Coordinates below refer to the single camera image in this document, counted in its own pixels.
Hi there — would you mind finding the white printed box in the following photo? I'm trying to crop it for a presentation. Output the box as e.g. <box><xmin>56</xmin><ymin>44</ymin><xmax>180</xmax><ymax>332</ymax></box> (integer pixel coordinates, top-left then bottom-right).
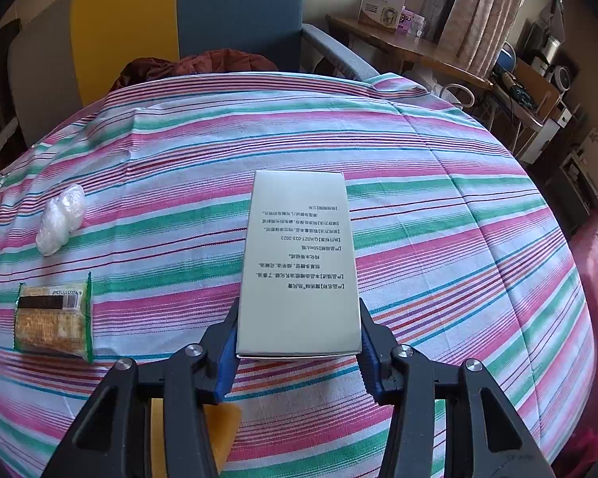
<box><xmin>357</xmin><ymin>0</ymin><xmax>409</xmax><ymax>28</ymax></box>

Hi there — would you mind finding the striped tablecloth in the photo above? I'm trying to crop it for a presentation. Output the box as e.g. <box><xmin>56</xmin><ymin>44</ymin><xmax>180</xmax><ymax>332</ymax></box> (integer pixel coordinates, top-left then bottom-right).
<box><xmin>0</xmin><ymin>72</ymin><xmax>598</xmax><ymax>478</ymax></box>

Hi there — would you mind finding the blue yellow grey armchair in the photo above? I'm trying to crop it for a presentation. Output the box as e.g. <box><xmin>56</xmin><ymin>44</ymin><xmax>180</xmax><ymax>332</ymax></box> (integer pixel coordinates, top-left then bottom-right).
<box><xmin>5</xmin><ymin>0</ymin><xmax>380</xmax><ymax>146</ymax></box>

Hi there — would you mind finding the wooden desk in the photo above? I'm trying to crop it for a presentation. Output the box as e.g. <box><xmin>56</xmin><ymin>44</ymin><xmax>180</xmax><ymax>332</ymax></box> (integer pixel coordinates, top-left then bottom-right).
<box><xmin>326</xmin><ymin>14</ymin><xmax>494</xmax><ymax>91</ymax></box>

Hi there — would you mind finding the green-edged cracker packet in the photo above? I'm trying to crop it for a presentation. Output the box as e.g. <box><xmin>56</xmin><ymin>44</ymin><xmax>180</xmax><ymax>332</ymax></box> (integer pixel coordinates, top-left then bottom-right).
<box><xmin>12</xmin><ymin>273</ymin><xmax>94</xmax><ymax>363</ymax></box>

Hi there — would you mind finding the beige carton box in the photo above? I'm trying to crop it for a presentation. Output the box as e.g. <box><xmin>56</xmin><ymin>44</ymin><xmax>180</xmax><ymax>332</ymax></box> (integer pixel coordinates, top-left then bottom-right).
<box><xmin>235</xmin><ymin>169</ymin><xmax>364</xmax><ymax>360</ymax></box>

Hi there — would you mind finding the cluttered wooden shelf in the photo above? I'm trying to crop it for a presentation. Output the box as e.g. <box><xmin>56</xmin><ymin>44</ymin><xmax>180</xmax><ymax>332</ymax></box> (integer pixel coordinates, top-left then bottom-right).
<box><xmin>493</xmin><ymin>55</ymin><xmax>575</xmax><ymax>165</ymax></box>

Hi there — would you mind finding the yellow sponge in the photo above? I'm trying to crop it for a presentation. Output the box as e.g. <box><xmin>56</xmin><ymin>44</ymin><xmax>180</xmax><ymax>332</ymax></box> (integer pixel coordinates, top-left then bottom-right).
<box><xmin>149</xmin><ymin>398</ymin><xmax>243</xmax><ymax>478</ymax></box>

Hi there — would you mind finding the silver kettle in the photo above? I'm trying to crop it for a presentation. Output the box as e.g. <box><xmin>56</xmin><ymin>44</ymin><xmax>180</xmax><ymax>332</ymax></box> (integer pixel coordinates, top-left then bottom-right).
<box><xmin>541</xmin><ymin>35</ymin><xmax>565</xmax><ymax>69</ymax></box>

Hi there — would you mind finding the white plastic wad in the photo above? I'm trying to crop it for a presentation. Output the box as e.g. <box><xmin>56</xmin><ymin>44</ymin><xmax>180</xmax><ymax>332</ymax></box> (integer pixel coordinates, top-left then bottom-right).
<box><xmin>36</xmin><ymin>185</ymin><xmax>85</xmax><ymax>256</ymax></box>

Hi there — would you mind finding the patterned curtain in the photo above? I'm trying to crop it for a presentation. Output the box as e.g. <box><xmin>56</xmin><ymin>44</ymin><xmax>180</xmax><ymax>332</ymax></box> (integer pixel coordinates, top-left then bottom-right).
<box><xmin>423</xmin><ymin>0</ymin><xmax>535</xmax><ymax>73</ymax></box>

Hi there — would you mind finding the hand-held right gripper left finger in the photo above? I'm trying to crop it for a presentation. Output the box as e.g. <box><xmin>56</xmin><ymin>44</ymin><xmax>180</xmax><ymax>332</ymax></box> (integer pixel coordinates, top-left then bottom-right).
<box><xmin>40</xmin><ymin>296</ymin><xmax>241</xmax><ymax>478</ymax></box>

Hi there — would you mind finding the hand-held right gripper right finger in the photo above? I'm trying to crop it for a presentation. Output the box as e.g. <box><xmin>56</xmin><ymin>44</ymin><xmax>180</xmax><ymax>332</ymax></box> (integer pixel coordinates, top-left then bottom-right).
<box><xmin>359</xmin><ymin>298</ymin><xmax>560</xmax><ymax>478</ymax></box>

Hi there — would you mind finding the dark red cloth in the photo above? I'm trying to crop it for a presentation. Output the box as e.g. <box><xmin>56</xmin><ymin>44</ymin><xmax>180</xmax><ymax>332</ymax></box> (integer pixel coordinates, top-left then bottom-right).
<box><xmin>112</xmin><ymin>49</ymin><xmax>280</xmax><ymax>93</ymax></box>

